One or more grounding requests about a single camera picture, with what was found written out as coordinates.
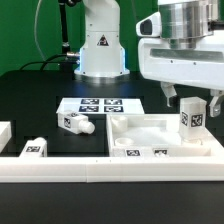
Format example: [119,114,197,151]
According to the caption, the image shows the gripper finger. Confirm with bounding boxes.
[161,82,177,107]
[209,90,224,117]

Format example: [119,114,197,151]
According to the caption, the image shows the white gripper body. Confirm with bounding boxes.
[138,33,224,90]

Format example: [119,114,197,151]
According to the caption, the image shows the white square table top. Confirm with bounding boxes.
[106,114,224,158]

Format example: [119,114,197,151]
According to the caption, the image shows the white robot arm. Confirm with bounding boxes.
[75,0,224,117]

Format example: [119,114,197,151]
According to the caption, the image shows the white U-shaped fence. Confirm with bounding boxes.
[0,121,224,184]

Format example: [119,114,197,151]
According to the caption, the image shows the white sheet with markers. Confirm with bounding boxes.
[57,98,144,114]

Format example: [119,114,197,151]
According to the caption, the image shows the black cables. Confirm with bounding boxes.
[19,53,81,71]

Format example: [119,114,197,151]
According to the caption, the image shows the white cable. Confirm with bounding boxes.
[33,0,48,62]

